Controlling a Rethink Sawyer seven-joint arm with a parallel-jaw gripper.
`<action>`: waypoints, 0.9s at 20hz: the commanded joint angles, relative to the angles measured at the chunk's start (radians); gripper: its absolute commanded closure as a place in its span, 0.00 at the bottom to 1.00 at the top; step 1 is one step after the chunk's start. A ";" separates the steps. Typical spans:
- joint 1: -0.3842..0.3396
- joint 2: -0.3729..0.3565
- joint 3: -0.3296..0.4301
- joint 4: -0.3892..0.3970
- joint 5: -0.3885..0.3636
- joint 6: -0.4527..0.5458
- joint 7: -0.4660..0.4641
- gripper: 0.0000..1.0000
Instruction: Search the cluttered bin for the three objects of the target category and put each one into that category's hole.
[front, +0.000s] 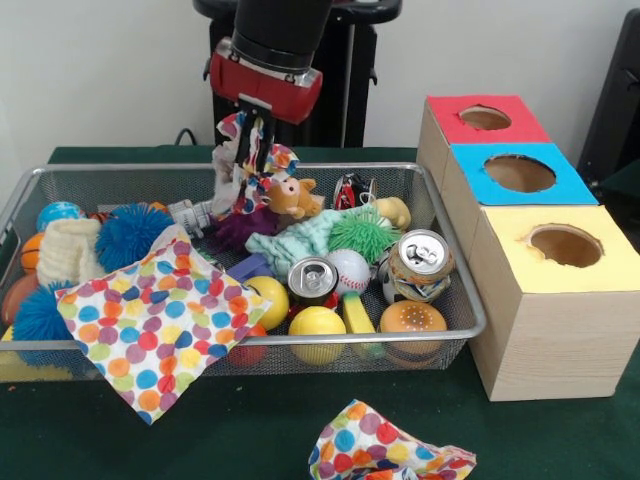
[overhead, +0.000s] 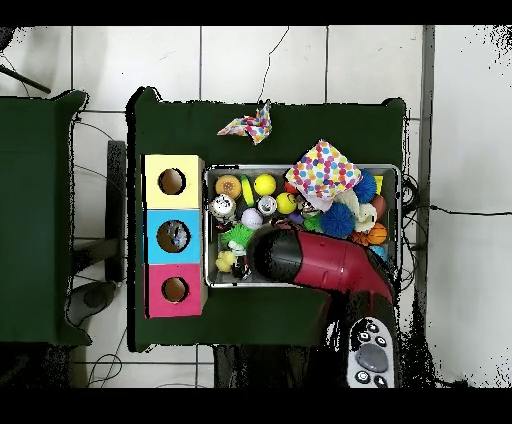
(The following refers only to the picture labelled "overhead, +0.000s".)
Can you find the blue spiky rubber ball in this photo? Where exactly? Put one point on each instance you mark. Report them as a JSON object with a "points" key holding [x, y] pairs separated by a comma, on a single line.
{"points": [[338, 222], [366, 186]]}

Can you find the green spiky rubber ball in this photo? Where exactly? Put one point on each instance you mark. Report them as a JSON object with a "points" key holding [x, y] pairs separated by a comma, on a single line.
{"points": [[238, 236]]}

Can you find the cream knitted cloth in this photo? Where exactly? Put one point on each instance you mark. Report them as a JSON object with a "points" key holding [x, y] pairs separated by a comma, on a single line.
{"points": [[364, 212]]}

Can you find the yellow rubber duck toy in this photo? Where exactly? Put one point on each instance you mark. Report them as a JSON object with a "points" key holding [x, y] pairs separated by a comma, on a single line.
{"points": [[226, 261]]}

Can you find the shallow clear mesh bin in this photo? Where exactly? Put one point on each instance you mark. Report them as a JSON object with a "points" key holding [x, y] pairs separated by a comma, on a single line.
{"points": [[232, 280]]}

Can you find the plain yellow ball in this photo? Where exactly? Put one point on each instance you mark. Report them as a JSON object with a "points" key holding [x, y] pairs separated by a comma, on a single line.
{"points": [[265, 185]]}

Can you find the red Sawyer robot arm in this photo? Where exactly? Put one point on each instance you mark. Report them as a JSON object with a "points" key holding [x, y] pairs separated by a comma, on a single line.
{"points": [[336, 264]]}

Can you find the white baseball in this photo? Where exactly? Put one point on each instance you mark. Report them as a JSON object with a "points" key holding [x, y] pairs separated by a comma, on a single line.
{"points": [[252, 218]]}

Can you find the black panel stand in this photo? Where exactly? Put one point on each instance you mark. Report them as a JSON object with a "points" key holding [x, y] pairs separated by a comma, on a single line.
{"points": [[117, 208]]}

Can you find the dark green table cloth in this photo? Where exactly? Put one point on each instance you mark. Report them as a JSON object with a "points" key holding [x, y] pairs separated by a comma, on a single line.
{"points": [[336, 120], [40, 200]]}

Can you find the grey stand base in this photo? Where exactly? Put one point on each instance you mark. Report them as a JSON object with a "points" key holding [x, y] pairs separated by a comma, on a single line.
{"points": [[98, 298]]}

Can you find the orange ball with cream dots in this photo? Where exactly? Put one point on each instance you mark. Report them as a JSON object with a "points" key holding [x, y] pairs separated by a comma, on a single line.
{"points": [[228, 186]]}

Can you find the polka dot cloth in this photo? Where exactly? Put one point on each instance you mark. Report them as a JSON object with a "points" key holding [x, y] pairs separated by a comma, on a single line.
{"points": [[324, 170]]}

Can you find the small orange basketball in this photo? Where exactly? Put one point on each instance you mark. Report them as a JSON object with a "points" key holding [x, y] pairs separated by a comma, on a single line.
{"points": [[377, 234]]}

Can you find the colourful patterned cloth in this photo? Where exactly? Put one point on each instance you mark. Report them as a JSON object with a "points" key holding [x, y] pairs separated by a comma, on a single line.
{"points": [[254, 126]]}

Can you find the wooden box with three holes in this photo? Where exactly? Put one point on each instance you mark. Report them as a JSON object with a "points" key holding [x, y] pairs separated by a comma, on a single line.
{"points": [[173, 218]]}

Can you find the crushed silver drink can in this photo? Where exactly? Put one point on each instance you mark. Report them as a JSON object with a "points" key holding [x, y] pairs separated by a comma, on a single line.
{"points": [[222, 206]]}

